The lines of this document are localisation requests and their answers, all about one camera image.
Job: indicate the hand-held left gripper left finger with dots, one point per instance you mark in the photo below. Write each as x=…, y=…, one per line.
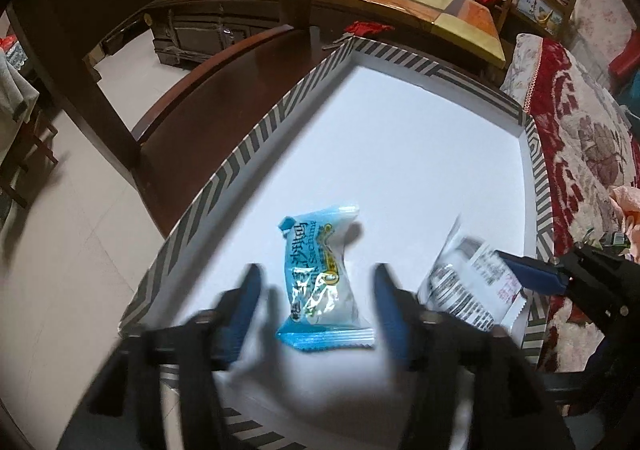
x=244, y=317

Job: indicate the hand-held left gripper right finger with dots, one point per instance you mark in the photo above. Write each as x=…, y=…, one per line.
x=392, y=320

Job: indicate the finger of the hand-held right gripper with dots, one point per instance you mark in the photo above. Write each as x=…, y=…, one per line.
x=532, y=275

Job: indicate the white snack packet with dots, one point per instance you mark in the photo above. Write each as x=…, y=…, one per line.
x=460, y=280

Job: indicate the blue snack packet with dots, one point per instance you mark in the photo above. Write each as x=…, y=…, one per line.
x=320, y=280

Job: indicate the grey striped cardboard box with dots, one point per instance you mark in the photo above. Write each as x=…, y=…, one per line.
x=400, y=155

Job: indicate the pink quilted cloth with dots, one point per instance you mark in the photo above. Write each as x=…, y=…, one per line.
x=627, y=212

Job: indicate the red floral blanket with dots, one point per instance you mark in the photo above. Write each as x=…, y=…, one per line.
x=575, y=130

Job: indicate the teal cushion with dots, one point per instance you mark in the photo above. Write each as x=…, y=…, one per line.
x=631, y=93

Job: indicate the dark wooden chair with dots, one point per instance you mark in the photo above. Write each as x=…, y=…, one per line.
x=210, y=100

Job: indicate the red cushion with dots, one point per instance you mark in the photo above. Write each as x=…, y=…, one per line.
x=627, y=65

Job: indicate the wooden stool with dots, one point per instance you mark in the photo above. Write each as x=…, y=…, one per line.
x=25, y=165

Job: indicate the dark carved cabinet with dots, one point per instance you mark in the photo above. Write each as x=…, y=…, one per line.
x=200, y=35

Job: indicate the small red cloth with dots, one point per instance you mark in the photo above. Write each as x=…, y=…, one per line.
x=369, y=28

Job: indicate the grey cloth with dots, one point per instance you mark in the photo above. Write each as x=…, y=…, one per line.
x=12, y=95

